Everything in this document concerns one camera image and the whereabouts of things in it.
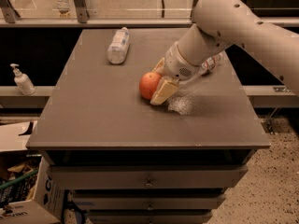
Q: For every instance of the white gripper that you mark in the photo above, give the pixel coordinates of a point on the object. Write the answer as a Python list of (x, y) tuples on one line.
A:
[(177, 64)]

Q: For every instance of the red orange apple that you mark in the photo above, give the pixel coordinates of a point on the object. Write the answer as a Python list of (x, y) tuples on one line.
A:
[(148, 84)]

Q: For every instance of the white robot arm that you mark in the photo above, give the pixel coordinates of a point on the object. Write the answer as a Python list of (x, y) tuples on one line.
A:
[(219, 24)]

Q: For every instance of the clear plastic water bottle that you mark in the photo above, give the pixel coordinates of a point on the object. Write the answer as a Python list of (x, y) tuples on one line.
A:
[(209, 64)]

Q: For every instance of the white labelled plastic bottle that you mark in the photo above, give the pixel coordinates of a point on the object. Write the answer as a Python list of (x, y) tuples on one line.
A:
[(118, 48)]

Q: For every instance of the grey drawer cabinet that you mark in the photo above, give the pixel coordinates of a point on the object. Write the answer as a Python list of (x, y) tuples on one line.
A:
[(129, 162)]

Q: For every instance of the white pump dispenser bottle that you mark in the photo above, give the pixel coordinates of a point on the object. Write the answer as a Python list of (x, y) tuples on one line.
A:
[(22, 81)]

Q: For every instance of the open cardboard box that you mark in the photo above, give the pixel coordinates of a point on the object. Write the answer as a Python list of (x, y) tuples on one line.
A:
[(28, 194)]

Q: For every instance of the metal railing frame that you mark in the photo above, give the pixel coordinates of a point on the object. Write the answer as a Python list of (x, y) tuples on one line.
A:
[(117, 13)]

